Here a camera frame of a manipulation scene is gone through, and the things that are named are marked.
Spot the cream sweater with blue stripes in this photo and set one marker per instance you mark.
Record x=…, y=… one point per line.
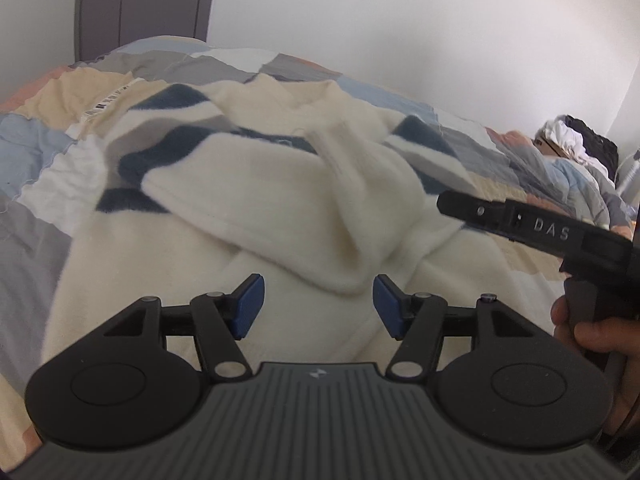
x=280, y=195

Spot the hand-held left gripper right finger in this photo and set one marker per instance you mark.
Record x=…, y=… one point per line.
x=389, y=306

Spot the tan object with dark print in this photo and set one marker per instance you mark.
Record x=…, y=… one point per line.
x=542, y=144

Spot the pile of clothes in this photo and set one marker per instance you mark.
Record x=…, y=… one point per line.
x=600, y=152

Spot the person's right hand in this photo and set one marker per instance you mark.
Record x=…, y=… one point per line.
x=595, y=335

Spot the grey door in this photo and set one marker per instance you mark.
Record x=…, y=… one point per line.
x=150, y=5

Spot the white barcode label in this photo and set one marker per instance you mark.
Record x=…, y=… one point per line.
x=107, y=102

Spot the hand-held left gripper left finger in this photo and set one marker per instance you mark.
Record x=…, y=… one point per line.
x=248, y=306

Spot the patchwork quilt bed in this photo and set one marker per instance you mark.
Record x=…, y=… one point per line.
x=30, y=160

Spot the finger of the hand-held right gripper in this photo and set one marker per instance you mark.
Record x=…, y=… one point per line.
x=472, y=210

